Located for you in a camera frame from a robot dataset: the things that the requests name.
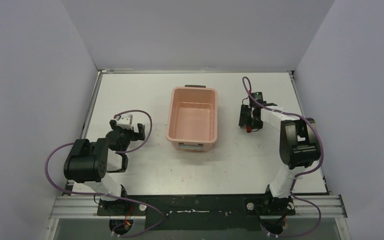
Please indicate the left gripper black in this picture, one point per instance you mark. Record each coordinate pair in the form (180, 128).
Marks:
(134, 131)

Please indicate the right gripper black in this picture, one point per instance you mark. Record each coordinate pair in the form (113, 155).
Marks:
(244, 120)

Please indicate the red handled screwdriver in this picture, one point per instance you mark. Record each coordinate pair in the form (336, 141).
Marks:
(248, 129)

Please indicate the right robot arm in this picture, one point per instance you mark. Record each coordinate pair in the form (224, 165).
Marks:
(299, 146)

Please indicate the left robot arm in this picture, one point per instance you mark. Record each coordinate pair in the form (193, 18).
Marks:
(91, 163)

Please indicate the pink plastic bin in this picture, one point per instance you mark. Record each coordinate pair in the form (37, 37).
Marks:
(193, 118)

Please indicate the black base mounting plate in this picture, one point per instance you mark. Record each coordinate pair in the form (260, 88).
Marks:
(202, 212)

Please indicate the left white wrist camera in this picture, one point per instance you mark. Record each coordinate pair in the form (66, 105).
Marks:
(124, 121)

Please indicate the aluminium frame rail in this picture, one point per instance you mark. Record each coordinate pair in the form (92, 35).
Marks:
(84, 207)

